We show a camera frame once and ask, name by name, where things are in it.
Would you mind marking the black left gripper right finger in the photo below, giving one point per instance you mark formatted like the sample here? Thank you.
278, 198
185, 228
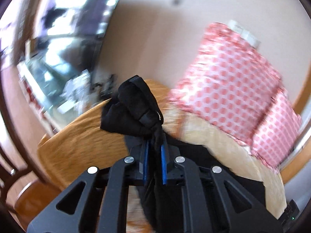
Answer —
168, 155

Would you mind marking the cream patterned quilt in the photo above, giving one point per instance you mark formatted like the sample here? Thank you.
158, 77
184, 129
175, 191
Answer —
192, 129

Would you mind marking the wooden chair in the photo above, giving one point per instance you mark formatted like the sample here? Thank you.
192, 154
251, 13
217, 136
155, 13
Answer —
33, 197

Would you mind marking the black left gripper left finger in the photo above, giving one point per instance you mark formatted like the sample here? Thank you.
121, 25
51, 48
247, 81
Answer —
140, 153

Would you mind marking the black pants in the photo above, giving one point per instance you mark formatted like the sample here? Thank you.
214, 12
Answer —
182, 187

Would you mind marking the pink polka dot pillow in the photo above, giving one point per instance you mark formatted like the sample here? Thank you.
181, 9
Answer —
276, 134
229, 84

